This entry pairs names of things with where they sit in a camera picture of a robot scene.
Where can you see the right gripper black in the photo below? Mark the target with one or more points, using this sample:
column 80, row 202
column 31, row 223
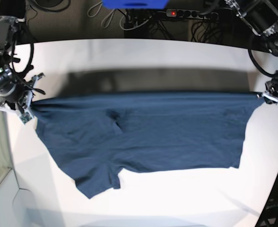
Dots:
column 21, row 96

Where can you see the dark blue t-shirt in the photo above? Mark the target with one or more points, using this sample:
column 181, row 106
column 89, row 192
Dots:
column 92, row 138

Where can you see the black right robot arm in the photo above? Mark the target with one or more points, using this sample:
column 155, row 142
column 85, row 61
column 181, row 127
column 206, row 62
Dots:
column 9, row 28

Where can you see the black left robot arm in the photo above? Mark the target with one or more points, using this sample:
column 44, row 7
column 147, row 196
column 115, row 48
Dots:
column 261, row 16

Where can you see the blue plastic box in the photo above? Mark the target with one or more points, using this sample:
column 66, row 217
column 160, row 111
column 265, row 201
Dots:
column 135, row 4

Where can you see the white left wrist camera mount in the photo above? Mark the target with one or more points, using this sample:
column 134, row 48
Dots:
column 268, row 98

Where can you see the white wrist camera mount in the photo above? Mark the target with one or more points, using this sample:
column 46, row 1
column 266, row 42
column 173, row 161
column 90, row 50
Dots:
column 268, row 98
column 24, row 116

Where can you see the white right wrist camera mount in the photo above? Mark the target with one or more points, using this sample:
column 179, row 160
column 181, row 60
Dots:
column 24, row 116

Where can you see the black power strip red switch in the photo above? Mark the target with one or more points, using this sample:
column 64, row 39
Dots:
column 191, row 14

